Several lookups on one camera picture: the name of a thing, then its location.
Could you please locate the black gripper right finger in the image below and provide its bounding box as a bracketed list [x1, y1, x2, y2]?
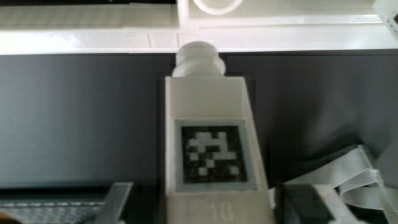
[280, 184, 355, 224]

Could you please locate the white L-shaped obstacle fixture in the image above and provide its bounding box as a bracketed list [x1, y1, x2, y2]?
[0, 3, 398, 56]

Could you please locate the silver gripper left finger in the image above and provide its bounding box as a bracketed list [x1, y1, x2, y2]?
[0, 182, 133, 224]

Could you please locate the white table leg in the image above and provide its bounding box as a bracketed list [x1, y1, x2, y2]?
[165, 42, 273, 224]

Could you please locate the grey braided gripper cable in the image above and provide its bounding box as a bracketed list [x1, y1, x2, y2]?
[268, 143, 398, 224]

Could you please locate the white square tabletop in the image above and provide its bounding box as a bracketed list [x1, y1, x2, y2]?
[175, 0, 398, 52]

